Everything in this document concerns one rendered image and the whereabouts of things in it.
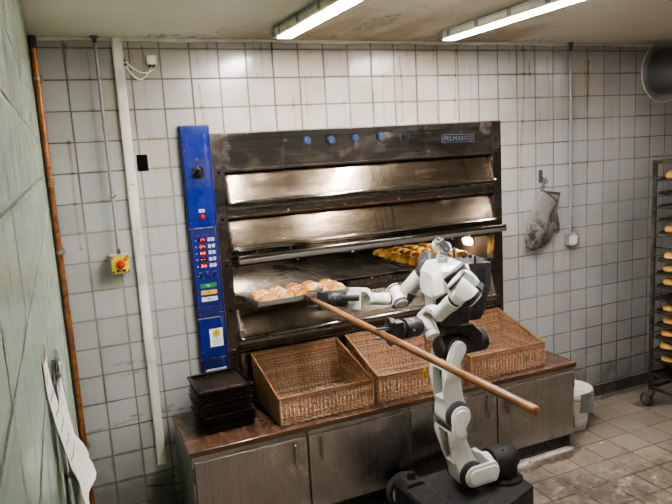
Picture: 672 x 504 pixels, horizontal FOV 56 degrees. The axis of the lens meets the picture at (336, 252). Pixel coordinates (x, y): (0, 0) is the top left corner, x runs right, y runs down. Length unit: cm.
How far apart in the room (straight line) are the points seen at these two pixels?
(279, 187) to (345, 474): 163
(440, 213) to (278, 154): 115
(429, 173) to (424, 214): 26
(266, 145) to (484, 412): 201
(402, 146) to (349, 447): 182
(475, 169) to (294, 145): 126
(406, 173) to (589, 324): 194
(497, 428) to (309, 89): 229
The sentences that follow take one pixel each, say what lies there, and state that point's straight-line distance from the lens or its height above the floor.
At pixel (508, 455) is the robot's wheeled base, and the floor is 32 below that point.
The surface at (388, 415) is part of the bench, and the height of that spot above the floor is 52.
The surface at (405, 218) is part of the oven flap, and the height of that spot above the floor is 153.
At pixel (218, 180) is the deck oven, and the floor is 185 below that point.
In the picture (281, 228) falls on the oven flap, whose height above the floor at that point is 155.
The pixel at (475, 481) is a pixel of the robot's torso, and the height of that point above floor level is 26.
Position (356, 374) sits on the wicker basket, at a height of 70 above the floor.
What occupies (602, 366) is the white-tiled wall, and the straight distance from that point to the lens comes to 534.
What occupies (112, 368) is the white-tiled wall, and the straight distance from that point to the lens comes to 366.
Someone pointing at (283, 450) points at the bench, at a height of 47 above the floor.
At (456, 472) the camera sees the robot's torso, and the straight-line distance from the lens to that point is 354.
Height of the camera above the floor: 199
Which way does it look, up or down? 9 degrees down
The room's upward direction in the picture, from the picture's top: 3 degrees counter-clockwise
